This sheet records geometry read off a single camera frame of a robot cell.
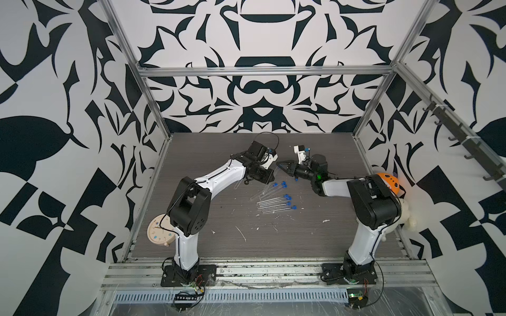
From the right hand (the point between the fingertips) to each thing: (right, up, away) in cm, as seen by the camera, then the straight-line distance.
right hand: (277, 162), depth 90 cm
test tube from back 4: (+4, -17, +5) cm, 18 cm away
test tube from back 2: (-1, -11, +8) cm, 14 cm away
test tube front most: (+7, -21, +1) cm, 22 cm away
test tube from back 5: (+5, -19, +2) cm, 20 cm away
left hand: (-3, -5, -1) cm, 6 cm away
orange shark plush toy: (+51, -9, -1) cm, 51 cm away
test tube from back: (-1, -4, -1) cm, 4 cm away
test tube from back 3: (+4, -12, +9) cm, 15 cm away
